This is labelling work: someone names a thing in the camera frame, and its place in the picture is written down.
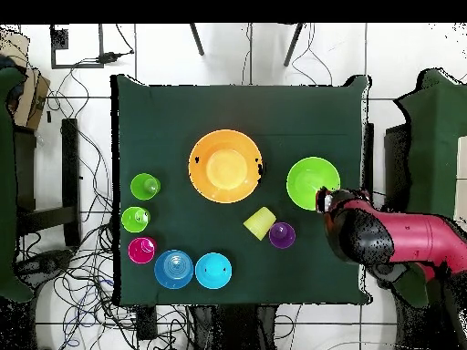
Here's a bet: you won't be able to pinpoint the large orange plastic bowl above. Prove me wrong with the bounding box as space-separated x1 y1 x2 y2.
188 129 264 204

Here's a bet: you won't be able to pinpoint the yellow plastic cup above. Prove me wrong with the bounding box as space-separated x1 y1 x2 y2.
243 206 277 242

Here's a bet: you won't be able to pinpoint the green plastic bowl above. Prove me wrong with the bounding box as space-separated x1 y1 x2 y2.
285 156 342 211

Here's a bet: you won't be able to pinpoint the purple plastic cup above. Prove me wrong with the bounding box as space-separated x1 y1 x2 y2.
268 221 297 250

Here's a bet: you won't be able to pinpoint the ribbed cyan plastic bowl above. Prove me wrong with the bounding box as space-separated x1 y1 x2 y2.
194 252 234 291

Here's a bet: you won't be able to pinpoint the dark green table cloth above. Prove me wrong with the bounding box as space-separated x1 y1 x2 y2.
110 74 371 306

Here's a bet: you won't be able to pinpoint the green plastic cup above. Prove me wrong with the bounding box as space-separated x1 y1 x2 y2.
120 206 151 233
130 172 161 201

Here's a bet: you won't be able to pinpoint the translucent blue plastic bowl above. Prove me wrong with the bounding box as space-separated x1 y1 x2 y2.
153 249 195 290

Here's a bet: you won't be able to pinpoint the red plastic cup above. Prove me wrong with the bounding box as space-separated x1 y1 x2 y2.
127 236 158 264

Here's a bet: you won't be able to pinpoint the black power strip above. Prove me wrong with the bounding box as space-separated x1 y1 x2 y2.
136 305 158 340

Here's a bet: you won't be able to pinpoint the black tripod leg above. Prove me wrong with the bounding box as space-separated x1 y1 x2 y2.
283 23 306 67
189 23 205 57

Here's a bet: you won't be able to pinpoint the black power adapter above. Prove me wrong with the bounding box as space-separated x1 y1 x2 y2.
98 51 134 64

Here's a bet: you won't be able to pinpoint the black stand base with knob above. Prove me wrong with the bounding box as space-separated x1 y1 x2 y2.
16 249 74 282

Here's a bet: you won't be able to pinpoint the green-clothed side table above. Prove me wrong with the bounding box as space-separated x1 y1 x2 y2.
0 67 36 303
393 68 467 307

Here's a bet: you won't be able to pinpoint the brown cardboard box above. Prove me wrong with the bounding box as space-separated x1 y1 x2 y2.
0 28 51 131

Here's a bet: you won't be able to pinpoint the white boxes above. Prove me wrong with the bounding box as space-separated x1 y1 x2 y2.
452 135 467 224

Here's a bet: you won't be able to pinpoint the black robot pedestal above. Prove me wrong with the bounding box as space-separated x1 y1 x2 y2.
189 304 278 350

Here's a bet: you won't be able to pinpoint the black bench frame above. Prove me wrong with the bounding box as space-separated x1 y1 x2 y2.
14 118 82 249

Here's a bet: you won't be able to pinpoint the black square floor frame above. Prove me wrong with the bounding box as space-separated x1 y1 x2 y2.
49 24 105 69

